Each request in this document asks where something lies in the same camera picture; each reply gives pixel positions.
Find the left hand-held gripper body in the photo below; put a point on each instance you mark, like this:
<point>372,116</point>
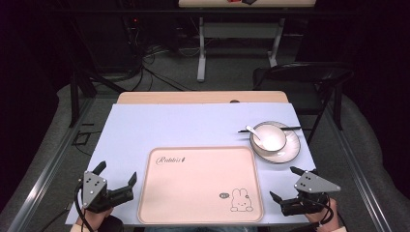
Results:
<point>94,190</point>

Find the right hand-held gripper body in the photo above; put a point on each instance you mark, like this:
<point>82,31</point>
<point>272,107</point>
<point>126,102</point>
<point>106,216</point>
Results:
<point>314,185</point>

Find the person's left hand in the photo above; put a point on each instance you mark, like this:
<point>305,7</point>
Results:
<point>92,219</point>

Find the person's right hand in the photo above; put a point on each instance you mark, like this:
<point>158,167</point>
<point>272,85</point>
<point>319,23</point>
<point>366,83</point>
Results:
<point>327,217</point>

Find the white plate with dark rim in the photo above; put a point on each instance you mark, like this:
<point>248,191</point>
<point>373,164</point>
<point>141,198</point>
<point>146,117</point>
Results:
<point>290,151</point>

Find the white bowl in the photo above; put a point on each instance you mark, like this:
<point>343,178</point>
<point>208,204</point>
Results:
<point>272,137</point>

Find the black chopstick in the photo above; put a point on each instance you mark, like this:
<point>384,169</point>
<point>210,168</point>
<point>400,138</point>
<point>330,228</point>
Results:
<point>291,128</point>

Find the white ceramic spoon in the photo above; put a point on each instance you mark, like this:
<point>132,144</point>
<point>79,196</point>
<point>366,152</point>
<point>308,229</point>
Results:
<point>253,131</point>

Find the pink tray with rabbit print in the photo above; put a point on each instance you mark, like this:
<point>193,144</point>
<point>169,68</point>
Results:
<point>199,187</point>

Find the light blue table mat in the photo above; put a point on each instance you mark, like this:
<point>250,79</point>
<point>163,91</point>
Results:
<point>180,125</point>

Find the black metal stand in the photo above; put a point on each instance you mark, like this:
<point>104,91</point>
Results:
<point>80,83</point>

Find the black folding chair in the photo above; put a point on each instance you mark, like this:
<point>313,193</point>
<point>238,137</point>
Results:
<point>303,77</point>

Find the wooden table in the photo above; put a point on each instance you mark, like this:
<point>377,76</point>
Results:
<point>193,96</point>

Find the dark equipment rack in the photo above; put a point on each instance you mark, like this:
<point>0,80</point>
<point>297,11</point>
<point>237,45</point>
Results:
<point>133,35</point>

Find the white-legged table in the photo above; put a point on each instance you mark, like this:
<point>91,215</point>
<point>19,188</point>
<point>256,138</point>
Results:
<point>238,30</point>

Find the dark flat object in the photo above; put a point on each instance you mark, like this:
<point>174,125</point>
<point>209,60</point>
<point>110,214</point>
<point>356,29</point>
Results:
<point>249,1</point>

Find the black horizontal bar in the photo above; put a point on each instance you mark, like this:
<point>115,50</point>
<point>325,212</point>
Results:
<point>193,11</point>

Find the red object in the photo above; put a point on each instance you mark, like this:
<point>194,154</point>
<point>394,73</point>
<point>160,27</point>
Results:
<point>233,1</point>

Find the metal floor rail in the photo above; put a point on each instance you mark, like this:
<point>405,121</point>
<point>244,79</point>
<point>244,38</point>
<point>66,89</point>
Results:
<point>357,170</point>
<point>48,170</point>

